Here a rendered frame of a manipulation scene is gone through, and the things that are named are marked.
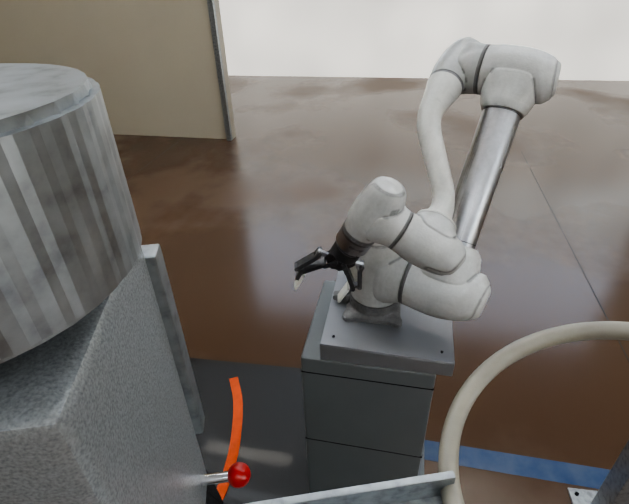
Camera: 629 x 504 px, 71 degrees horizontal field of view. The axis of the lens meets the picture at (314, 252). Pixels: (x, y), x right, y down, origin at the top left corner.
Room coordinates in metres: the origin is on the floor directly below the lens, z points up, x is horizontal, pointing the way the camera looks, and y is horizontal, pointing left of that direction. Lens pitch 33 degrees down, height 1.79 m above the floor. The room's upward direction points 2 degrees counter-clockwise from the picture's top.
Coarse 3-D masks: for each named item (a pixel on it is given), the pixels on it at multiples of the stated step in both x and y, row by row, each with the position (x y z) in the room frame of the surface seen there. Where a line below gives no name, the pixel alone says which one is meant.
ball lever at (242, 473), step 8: (240, 464) 0.34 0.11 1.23; (216, 472) 0.34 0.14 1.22; (224, 472) 0.34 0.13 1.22; (232, 472) 0.33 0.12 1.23; (240, 472) 0.33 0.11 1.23; (248, 472) 0.33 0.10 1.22; (200, 480) 0.33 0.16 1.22; (208, 480) 0.33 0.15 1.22; (216, 480) 0.33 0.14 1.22; (224, 480) 0.33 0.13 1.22; (232, 480) 0.32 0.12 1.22; (240, 480) 0.32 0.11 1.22; (248, 480) 0.33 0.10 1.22
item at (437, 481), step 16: (400, 480) 0.35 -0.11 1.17; (416, 480) 0.35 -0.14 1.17; (432, 480) 0.35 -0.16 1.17; (448, 480) 0.35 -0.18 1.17; (304, 496) 0.33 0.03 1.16; (320, 496) 0.33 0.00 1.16; (336, 496) 0.33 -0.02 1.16; (352, 496) 0.33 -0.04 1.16; (368, 496) 0.33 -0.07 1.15; (384, 496) 0.34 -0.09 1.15; (400, 496) 0.34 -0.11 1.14; (416, 496) 0.34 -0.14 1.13; (432, 496) 0.34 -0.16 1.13
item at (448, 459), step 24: (528, 336) 0.55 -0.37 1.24; (552, 336) 0.54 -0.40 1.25; (576, 336) 0.53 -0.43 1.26; (600, 336) 0.52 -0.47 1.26; (624, 336) 0.51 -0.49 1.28; (504, 360) 0.52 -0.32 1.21; (480, 384) 0.49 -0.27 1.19; (456, 408) 0.46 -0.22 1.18; (456, 432) 0.42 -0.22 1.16; (456, 456) 0.39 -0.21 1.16; (456, 480) 0.35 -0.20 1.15
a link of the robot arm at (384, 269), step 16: (368, 256) 1.02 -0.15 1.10; (384, 256) 1.00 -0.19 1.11; (352, 272) 1.06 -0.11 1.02; (368, 272) 1.01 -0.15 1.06; (384, 272) 0.99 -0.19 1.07; (400, 272) 0.98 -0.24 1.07; (368, 288) 1.01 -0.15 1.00; (384, 288) 0.98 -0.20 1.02; (368, 304) 1.01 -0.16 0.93; (384, 304) 1.01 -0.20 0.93
